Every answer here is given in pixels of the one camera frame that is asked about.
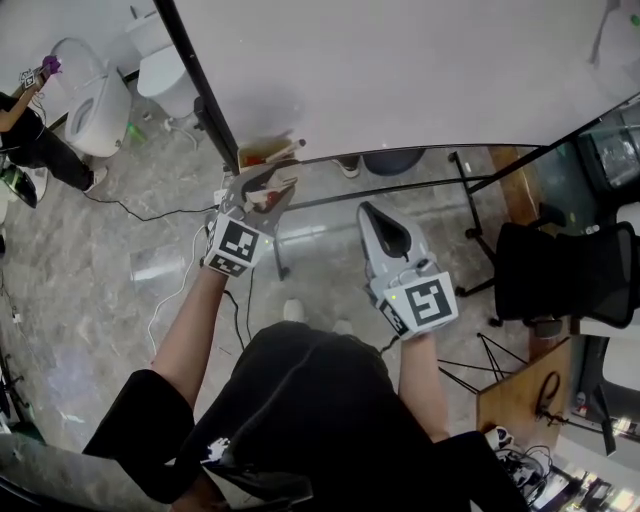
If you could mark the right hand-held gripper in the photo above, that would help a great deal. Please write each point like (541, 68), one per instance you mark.
(425, 302)

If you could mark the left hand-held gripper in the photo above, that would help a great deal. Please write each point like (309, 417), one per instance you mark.
(235, 245)

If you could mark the person's left forearm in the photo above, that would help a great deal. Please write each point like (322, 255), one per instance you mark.
(192, 340)

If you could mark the person's right forearm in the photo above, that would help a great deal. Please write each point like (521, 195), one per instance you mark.
(422, 390)

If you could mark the white plastic tube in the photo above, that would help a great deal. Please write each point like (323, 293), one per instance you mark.
(297, 145)

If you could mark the large white board panel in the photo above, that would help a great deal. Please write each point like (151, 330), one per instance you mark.
(400, 70)

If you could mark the red round magnet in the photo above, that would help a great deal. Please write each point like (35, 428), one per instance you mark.
(273, 200)

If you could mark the white power strip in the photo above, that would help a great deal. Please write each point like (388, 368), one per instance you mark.
(222, 197)

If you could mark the dark blue stool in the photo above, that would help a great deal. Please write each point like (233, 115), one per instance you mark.
(392, 162)

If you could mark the person's right white shoe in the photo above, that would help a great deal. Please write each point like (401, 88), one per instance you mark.
(341, 326)

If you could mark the person's white shoe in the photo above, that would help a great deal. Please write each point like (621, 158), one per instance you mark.
(293, 310)
(341, 326)

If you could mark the person's left white shoe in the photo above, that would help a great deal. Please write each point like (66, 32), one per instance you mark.
(293, 310)

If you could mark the brown wooden bench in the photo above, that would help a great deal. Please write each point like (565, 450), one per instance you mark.
(515, 185)

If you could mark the green plastic bottle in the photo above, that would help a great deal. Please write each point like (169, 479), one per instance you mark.
(135, 132)

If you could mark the black tripod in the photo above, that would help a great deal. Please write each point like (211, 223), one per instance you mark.
(482, 362)

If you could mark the small white toilet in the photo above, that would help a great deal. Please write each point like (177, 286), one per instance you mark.
(165, 75)

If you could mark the black office chair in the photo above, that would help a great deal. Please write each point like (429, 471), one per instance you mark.
(570, 275)

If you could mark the large white toilet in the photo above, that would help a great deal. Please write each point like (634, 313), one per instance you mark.
(95, 110)

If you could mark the brown wooden table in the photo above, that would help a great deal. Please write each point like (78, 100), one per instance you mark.
(520, 395)

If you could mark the person's black clothing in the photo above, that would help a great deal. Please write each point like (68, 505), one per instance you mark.
(310, 425)

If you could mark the purple cloth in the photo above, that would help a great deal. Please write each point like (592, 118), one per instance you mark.
(52, 63)

